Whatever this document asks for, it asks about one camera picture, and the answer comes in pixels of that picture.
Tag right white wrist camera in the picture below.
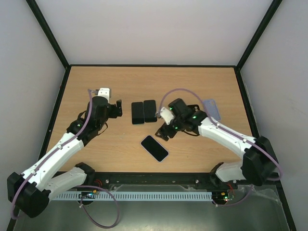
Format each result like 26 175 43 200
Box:
157 107 175 125

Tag black metal frame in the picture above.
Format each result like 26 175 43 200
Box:
6 0 297 231

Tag lilac phone case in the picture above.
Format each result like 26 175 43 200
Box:
203 99 221 121

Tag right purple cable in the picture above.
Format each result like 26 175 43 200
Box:
157 88 284 208

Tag purple cable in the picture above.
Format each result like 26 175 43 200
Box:
11 89 120 228
157 88 284 208

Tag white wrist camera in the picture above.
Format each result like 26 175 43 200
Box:
92 88 112 102
157 107 175 125

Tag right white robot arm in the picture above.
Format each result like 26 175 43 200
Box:
155 98 278 189

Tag black phone case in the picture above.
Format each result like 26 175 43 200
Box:
187 104 200 112

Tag grey slotted cable duct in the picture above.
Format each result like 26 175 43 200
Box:
54 191 212 202

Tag phone in white case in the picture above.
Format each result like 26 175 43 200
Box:
141 135 169 162

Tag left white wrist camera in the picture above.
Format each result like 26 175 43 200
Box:
92 88 112 102

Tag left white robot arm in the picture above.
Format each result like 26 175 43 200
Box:
7 96 122 218

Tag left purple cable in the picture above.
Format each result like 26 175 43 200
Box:
11 89 120 228

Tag black bare phone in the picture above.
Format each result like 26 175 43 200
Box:
131 102 145 125

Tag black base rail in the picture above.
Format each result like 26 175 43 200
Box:
82 172 238 192

